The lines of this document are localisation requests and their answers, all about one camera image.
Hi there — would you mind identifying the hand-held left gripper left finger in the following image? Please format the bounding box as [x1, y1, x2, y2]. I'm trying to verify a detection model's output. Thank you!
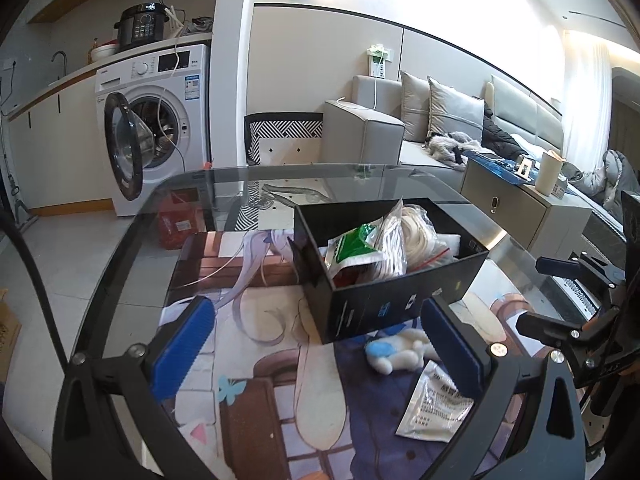
[52, 296, 217, 480]

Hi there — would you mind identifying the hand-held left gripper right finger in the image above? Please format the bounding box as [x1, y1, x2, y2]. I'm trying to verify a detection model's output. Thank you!
[421, 296, 586, 480]

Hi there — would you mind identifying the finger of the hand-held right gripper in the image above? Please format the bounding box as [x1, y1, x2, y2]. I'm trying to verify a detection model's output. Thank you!
[516, 305, 623, 388]
[536, 252, 626, 286]

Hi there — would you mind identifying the black box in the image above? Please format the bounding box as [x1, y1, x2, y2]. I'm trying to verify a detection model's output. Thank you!
[291, 197, 490, 345]

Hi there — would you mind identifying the clear bag of white cord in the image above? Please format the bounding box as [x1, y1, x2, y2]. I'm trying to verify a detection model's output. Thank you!
[370, 199, 457, 281]

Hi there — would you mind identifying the green packet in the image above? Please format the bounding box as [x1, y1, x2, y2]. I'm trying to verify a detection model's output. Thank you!
[325, 224, 385, 273]

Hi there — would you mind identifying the blue and white plush toy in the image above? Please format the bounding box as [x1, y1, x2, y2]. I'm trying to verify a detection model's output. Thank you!
[364, 329, 441, 376]

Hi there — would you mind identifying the white sachet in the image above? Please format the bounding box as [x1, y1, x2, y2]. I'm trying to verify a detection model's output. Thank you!
[395, 360, 475, 443]

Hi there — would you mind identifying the printed cartoon mat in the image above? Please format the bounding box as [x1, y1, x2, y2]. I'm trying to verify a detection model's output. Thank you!
[152, 227, 596, 480]

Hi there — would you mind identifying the grey down jacket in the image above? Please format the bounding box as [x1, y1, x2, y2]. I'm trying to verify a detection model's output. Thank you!
[565, 149, 638, 211]

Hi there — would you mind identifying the beige bedside cabinet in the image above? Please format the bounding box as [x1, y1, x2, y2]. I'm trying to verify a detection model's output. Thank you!
[460, 152, 593, 256]

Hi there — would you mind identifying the cream cup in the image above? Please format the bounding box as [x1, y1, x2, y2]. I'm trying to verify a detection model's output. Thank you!
[536, 150, 563, 196]

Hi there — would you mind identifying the red box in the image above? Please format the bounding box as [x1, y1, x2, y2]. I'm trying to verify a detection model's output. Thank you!
[159, 187, 206, 250]

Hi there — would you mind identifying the blue plastic sheet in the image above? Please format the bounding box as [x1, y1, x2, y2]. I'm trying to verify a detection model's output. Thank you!
[465, 152, 541, 183]

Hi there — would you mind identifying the black jacket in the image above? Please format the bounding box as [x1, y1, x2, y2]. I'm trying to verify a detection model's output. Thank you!
[481, 110, 526, 158]

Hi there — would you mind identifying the white curtain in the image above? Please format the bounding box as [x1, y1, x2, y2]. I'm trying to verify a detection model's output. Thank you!
[562, 30, 613, 171]

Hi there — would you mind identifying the cardboard box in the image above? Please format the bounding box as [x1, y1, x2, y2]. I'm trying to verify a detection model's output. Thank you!
[0, 287, 23, 386]

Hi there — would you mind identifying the padded bed headboard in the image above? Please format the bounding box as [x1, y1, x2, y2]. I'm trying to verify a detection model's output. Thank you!
[482, 74, 566, 153]

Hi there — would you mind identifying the grey furry cloth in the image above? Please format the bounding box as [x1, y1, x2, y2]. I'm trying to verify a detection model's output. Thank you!
[425, 131, 483, 168]

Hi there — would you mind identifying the grey pillow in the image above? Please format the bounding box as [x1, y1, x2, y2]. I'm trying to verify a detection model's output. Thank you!
[400, 70, 436, 143]
[426, 76, 486, 143]

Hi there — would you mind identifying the black and white patterned chair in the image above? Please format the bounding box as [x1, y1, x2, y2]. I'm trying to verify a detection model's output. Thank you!
[243, 112, 325, 166]

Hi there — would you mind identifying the white kitchen base cabinet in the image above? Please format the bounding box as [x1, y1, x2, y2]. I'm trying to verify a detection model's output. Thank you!
[7, 72, 118, 216]

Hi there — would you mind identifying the grey sofa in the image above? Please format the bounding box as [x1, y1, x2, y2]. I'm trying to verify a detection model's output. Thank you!
[320, 75, 471, 173]

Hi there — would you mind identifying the white washing machine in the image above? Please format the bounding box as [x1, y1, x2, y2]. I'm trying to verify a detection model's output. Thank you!
[95, 44, 213, 218]

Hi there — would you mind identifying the metal faucet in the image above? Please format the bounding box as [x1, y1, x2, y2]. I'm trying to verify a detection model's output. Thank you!
[50, 50, 68, 86]

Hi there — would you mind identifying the black pressure cooker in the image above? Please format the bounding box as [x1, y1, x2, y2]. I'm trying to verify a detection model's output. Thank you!
[114, 2, 168, 53]

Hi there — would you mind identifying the black cable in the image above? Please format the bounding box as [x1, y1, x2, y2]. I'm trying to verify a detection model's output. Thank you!
[0, 210, 71, 376]

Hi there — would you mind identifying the wall socket charger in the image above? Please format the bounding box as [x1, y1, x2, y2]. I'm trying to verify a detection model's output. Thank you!
[365, 42, 393, 80]

